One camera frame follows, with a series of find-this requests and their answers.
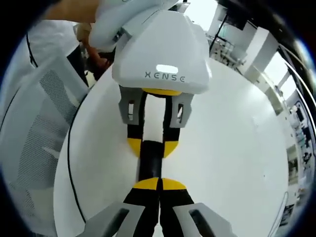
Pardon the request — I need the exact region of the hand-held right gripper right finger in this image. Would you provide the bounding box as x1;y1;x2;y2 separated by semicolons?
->
160;177;239;237

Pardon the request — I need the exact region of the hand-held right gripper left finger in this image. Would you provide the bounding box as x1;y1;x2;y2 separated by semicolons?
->
83;177;163;237

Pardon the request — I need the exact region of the black remote control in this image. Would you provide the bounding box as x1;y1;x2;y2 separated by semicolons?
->
138;140;165;180

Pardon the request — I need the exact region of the person's left hand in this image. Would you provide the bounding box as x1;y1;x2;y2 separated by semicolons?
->
85;45;112;74

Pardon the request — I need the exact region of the grey mesh office chair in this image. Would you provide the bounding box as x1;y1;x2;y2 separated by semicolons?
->
0;56;88;230

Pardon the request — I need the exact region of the slim white column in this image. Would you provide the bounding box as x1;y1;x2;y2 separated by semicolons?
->
246;27;280;82

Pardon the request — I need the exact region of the person's white shirt torso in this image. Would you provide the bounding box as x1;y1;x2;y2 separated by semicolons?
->
24;19;83;82

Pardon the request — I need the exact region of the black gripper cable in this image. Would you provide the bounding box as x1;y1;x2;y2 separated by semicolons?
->
68;116;87;222

